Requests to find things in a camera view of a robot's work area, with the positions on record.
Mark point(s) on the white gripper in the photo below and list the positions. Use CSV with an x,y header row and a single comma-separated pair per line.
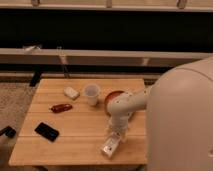
x,y
118,126

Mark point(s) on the clear plastic bottle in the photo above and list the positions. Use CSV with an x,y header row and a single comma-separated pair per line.
x,y
111,144

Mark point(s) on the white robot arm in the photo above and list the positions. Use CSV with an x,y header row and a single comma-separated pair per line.
x,y
179,117

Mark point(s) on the orange ceramic bowl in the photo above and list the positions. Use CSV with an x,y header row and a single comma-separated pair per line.
x,y
111,97

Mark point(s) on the white plastic cup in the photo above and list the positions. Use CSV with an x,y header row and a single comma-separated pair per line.
x,y
91,93

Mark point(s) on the black smartphone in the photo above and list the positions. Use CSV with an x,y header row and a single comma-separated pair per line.
x,y
47,132

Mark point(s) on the black object on floor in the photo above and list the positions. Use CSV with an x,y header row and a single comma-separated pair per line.
x,y
8,131

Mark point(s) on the long grey bench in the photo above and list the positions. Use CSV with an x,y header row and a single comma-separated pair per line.
x,y
33,55

